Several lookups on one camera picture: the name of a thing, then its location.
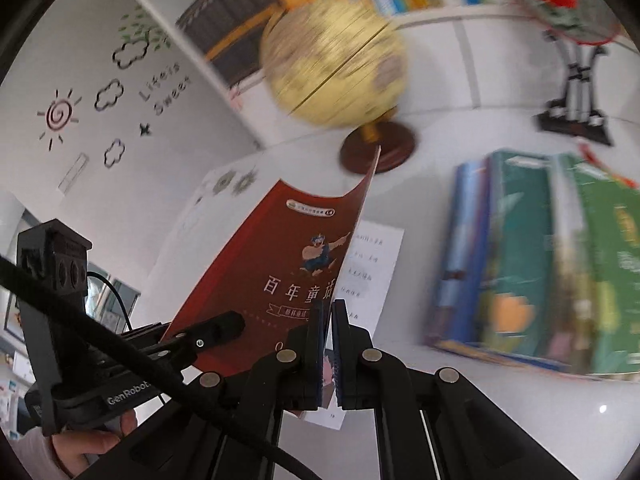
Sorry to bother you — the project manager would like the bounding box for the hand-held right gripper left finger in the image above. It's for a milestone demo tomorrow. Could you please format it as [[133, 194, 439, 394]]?
[[92, 299, 331, 480]]

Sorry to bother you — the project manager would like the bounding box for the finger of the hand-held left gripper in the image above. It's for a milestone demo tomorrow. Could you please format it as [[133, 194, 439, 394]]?
[[165, 310, 246, 361]]

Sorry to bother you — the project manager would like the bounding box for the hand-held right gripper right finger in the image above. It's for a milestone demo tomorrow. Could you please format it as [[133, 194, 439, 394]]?
[[332, 299, 576, 480]]

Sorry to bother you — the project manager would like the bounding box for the red book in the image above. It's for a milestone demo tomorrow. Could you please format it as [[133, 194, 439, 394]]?
[[162, 145, 406, 431]]

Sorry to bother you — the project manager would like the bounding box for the dark blue book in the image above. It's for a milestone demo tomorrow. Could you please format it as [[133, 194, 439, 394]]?
[[425, 160, 493, 353]]

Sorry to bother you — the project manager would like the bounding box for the green insect book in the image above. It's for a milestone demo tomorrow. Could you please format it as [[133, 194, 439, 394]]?
[[550, 152, 640, 378]]

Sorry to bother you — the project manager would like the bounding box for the set of dark grey books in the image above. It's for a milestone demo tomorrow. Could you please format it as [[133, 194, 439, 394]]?
[[175, 0, 291, 88]]

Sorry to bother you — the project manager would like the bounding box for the person's left hand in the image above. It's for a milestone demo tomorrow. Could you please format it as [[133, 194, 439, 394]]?
[[50, 410, 138, 480]]

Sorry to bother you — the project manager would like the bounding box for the yellow globe with wooden base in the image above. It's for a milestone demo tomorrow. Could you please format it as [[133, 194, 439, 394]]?
[[260, 0, 418, 176]]

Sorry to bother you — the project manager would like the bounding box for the red tassel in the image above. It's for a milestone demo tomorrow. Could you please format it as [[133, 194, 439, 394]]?
[[577, 142, 640, 191]]

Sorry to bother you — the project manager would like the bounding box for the thick black cable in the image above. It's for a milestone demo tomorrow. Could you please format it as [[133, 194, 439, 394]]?
[[0, 254, 323, 480]]

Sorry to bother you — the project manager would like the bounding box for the white wall plate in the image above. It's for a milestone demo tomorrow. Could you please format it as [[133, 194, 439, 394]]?
[[57, 152, 91, 193]]

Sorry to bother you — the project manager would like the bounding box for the sun wall sticker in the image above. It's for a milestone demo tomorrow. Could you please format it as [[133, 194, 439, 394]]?
[[37, 89, 83, 153]]

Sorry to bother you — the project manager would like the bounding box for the lettering wall sticker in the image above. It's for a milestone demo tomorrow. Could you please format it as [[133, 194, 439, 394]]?
[[137, 62, 193, 116]]

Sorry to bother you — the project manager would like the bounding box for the green leaf wall sticker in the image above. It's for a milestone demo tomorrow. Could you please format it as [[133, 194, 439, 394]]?
[[117, 7, 171, 53]]

